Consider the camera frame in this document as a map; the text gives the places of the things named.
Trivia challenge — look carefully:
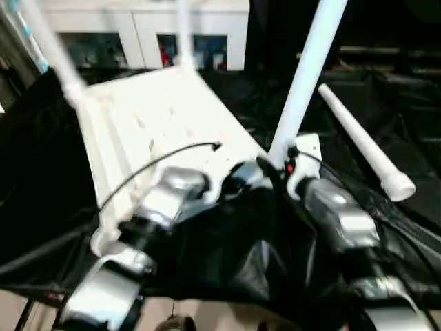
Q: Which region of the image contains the black plastic mat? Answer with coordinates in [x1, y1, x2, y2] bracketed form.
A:
[0, 66, 441, 331]

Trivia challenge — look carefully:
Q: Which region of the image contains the white plastic table leg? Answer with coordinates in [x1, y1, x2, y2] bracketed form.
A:
[175, 0, 198, 70]
[19, 0, 88, 106]
[318, 83, 417, 203]
[267, 0, 349, 170]

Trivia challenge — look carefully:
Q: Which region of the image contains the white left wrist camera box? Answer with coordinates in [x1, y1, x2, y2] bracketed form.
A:
[200, 148, 242, 205]

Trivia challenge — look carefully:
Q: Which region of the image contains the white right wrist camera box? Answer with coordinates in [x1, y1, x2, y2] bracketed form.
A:
[285, 134, 323, 199]

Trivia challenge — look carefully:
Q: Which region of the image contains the red carton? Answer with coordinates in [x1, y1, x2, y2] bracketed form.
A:
[158, 38, 172, 68]

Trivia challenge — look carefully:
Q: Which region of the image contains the black metal stand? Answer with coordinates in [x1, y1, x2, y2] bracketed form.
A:
[12, 288, 66, 331]

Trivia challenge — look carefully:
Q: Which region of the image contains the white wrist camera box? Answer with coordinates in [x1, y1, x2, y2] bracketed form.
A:
[200, 148, 242, 205]
[285, 134, 323, 199]

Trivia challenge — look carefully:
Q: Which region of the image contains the black cabinet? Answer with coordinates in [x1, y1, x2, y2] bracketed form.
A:
[247, 0, 345, 77]

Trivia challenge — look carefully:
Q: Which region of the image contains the white cabinet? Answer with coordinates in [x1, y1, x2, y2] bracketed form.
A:
[40, 0, 250, 72]

